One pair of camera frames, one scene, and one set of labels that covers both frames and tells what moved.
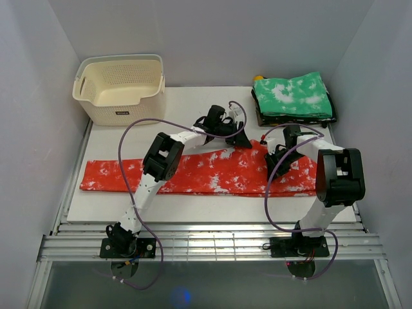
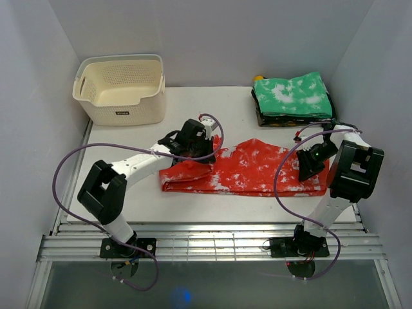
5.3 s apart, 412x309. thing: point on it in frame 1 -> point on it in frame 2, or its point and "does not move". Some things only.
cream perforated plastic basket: (116, 89) does not move
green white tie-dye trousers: (302, 95) does not move
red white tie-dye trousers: (241, 170) does not move
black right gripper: (270, 163) -> (306, 168)
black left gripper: (239, 140) -> (208, 150)
